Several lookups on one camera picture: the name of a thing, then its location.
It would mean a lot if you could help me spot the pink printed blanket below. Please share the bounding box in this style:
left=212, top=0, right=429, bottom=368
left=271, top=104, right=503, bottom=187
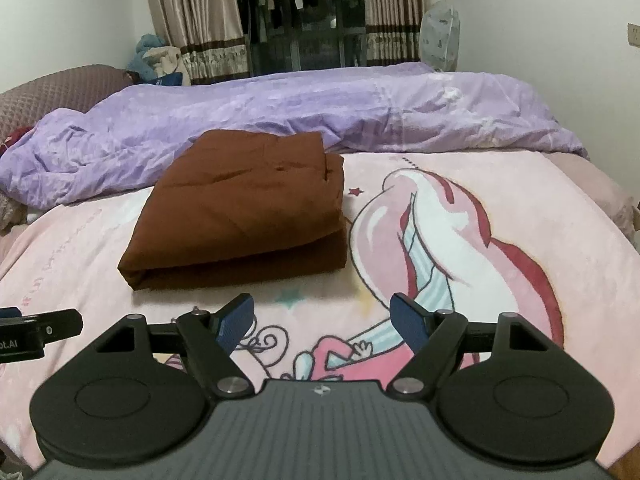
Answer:
left=0, top=147, right=640, bottom=471

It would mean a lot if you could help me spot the glass balcony door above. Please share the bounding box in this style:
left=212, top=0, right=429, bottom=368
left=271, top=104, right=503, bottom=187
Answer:
left=230, top=0, right=368, bottom=77

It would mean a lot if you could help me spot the cream cloth pile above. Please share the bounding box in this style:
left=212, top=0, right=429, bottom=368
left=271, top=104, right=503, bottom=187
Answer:
left=152, top=46, right=192, bottom=87

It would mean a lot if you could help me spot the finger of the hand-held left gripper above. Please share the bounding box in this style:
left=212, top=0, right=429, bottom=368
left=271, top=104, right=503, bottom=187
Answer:
left=0, top=306, right=84, bottom=345

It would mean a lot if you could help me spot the plastic covered standing fan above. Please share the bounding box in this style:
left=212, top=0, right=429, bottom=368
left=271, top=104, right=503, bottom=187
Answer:
left=419, top=1, right=461, bottom=72

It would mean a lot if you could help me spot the pile of clothes in corner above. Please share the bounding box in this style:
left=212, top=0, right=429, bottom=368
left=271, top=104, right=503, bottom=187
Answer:
left=125, top=35, right=168, bottom=81

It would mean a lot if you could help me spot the dark red cloth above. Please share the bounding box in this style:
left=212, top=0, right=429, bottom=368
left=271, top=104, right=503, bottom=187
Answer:
left=0, top=127, right=32, bottom=157

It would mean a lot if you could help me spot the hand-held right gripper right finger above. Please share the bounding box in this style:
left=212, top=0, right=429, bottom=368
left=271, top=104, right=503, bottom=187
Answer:
left=389, top=293, right=546, bottom=400

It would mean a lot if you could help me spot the purple duvet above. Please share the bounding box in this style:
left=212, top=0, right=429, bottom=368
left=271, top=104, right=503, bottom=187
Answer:
left=0, top=62, right=588, bottom=208

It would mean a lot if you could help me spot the floral cloth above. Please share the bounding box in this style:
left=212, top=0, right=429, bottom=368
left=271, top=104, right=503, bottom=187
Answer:
left=0, top=194, right=27, bottom=235

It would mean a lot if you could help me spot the mauve bed sheet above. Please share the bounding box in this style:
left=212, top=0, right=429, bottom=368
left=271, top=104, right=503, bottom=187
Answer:
left=542, top=152, right=640, bottom=243

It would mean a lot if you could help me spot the beige striped curtain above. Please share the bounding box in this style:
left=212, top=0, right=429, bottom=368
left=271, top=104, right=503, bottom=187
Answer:
left=142, top=0, right=248, bottom=86
left=362, top=0, right=431, bottom=66

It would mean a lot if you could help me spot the brown padded jacket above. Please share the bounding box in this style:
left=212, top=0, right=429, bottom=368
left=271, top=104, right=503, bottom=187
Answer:
left=117, top=130, right=348, bottom=292

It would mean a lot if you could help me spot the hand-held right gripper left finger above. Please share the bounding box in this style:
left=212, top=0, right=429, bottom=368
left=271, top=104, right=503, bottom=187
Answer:
left=94, top=293, right=257, bottom=399

